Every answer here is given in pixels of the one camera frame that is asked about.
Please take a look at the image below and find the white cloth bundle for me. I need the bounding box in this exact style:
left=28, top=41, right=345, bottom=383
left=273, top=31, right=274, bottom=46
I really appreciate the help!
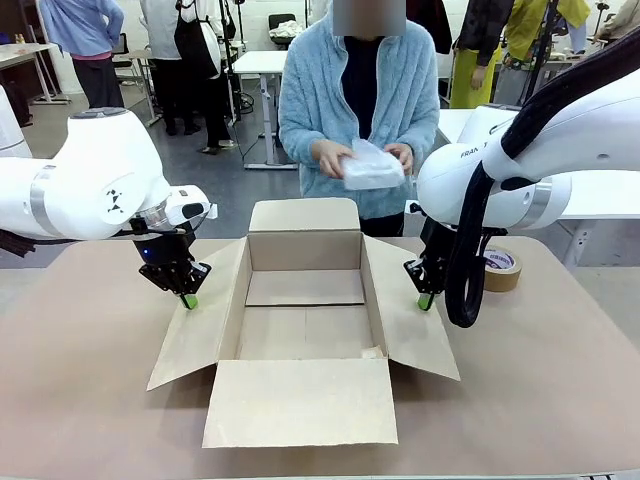
left=269, top=22, right=304, bottom=41

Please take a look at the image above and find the person's right hand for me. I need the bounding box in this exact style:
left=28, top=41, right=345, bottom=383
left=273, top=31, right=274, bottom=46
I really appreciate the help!
left=314, top=139, right=359, bottom=180

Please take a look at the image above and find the person in blue shirt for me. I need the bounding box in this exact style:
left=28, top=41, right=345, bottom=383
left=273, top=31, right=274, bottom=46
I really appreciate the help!
left=38, top=0, right=126, bottom=111

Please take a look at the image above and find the brown cardboard box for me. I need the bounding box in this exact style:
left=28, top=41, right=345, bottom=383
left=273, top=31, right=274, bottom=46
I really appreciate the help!
left=145, top=197, right=461, bottom=449

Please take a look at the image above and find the white bubble-wrapped bundle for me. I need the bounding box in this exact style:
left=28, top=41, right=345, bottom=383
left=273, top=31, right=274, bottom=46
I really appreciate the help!
left=342, top=138, right=405, bottom=191

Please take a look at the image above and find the black office chair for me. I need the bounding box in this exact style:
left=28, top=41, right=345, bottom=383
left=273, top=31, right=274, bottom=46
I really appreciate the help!
left=268, top=12, right=305, bottom=44

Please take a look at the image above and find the person in beige top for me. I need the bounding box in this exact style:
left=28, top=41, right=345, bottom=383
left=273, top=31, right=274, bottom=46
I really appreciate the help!
left=594, top=0, right=640, bottom=49

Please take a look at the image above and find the large white table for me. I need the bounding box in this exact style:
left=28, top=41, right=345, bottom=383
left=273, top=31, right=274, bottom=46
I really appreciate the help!
left=437, top=107, right=640, bottom=266

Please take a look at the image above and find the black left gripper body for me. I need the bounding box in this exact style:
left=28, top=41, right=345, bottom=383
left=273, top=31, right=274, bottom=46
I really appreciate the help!
left=130, top=219, right=199, bottom=275

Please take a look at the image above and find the black left arm cable bundle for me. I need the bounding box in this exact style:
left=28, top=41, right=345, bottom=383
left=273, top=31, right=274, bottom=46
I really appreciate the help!
left=0, top=228, right=69, bottom=257

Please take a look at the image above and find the white standing desk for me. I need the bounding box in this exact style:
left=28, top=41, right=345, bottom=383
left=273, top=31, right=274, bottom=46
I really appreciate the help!
left=232, top=49, right=292, bottom=171

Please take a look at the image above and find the person's right forearm blue sleeve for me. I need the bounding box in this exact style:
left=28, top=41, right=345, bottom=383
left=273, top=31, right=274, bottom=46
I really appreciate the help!
left=278, top=117, right=327, bottom=167

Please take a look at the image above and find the person's left forearm blue sleeve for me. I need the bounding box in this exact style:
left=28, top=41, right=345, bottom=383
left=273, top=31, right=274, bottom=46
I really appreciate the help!
left=403, top=117, right=442, bottom=169

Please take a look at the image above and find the person's left hand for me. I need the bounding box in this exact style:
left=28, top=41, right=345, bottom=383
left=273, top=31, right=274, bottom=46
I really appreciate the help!
left=384, top=142, right=416, bottom=177

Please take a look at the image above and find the brown packing tape roll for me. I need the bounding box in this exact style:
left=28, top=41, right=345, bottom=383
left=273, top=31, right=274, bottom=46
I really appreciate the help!
left=482, top=245, right=524, bottom=294

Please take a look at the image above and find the black light stand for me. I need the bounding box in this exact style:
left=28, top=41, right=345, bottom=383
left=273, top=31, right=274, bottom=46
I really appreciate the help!
left=217, top=0, right=247, bottom=124

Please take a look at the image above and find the person in white top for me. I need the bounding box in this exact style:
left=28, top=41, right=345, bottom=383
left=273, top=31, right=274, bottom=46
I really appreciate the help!
left=139, top=0, right=201, bottom=137

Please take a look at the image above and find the person with yellow apron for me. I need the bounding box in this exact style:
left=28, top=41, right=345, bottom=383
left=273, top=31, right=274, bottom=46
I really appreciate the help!
left=449, top=0, right=516, bottom=110

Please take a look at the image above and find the white cylindrical appliance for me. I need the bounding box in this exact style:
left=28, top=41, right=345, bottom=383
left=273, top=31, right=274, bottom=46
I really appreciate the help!
left=0, top=84, right=32, bottom=159

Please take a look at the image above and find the grey background desk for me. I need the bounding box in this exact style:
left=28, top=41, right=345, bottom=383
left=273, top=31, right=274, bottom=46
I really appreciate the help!
left=112, top=47, right=157, bottom=126

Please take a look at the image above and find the person in light blue fleece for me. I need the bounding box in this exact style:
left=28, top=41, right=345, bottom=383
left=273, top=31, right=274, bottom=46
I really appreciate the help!
left=278, top=0, right=441, bottom=237

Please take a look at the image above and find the black tripod stand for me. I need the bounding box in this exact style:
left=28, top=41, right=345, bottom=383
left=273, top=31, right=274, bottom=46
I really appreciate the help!
left=522, top=0, right=562, bottom=109

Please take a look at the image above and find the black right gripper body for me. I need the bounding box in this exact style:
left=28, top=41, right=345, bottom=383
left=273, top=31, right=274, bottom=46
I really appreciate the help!
left=420, top=221, right=455, bottom=275

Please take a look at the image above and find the person in black coat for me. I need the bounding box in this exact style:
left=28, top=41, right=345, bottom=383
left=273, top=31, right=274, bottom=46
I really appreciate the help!
left=405, top=0, right=454, bottom=55

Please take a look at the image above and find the person in yellow jacket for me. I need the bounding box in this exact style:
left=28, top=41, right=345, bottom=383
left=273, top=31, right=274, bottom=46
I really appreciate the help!
left=502, top=0, right=592, bottom=71

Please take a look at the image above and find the person with black apron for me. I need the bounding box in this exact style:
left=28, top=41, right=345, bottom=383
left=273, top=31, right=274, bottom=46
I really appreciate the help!
left=172, top=0, right=237, bottom=155

